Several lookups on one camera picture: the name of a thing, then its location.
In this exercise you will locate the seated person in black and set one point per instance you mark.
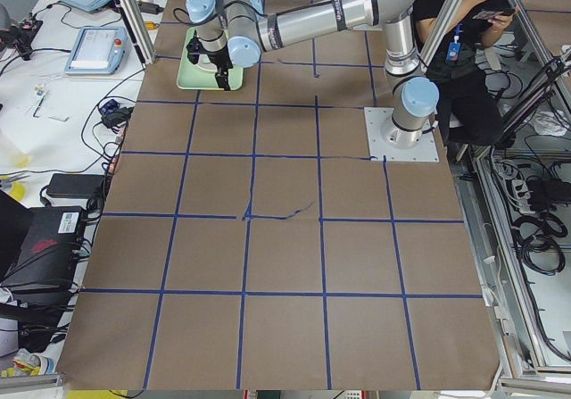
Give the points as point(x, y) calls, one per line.
point(466, 111)

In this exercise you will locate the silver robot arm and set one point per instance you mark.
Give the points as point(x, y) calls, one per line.
point(252, 33)
point(215, 22)

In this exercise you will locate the aluminium frame upright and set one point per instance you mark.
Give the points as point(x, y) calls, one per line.
point(432, 31)
point(138, 33)

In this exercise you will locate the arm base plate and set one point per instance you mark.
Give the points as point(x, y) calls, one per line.
point(389, 143)

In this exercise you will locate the black laptop computer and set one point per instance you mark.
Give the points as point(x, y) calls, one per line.
point(39, 246)

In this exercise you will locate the smartphone with lit screen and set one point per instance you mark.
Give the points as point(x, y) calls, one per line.
point(491, 14)

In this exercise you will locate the light green tray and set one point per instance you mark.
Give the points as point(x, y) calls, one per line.
point(201, 76)

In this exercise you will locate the near teach pendant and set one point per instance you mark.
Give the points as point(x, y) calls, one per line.
point(97, 50)

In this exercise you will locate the black power brick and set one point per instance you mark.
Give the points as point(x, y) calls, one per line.
point(73, 186)

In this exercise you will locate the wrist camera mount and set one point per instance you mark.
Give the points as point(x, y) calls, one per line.
point(190, 58)

